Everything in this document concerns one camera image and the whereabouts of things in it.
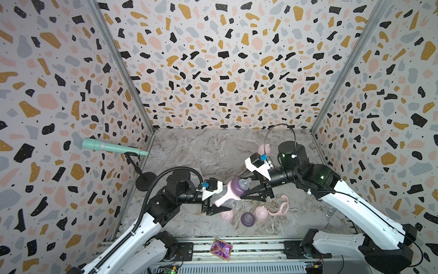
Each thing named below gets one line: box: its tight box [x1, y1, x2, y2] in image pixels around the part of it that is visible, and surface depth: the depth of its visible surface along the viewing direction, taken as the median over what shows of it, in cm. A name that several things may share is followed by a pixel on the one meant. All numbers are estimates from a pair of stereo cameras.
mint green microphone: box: [81, 138, 150, 156], surface depth 69 cm
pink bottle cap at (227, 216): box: [219, 209, 235, 222], surface depth 82 cm
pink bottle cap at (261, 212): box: [254, 205, 269, 220], surface depth 84 cm
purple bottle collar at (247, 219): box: [240, 211, 256, 228], surface depth 83 cm
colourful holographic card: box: [209, 238, 234, 261], surface depth 75 cm
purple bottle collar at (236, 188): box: [230, 176, 248, 197], surface depth 54 cm
